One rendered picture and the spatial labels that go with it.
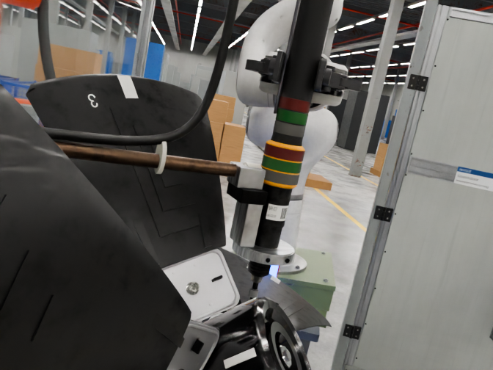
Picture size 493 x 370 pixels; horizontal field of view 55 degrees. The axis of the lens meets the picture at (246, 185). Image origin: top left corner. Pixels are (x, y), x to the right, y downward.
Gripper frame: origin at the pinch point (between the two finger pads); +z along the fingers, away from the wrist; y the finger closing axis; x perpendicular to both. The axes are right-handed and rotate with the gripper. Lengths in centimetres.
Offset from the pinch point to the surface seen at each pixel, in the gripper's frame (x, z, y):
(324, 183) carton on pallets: -133, -827, -27
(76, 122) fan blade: -9.8, 5.6, 21.1
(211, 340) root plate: -24.4, 14.2, 1.5
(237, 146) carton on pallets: -91, -747, 134
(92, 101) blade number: -7.4, 3.2, 20.9
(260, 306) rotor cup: -22.1, 10.1, -1.8
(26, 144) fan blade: -8.3, 29.0, 10.9
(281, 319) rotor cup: -25.1, 5.3, -3.9
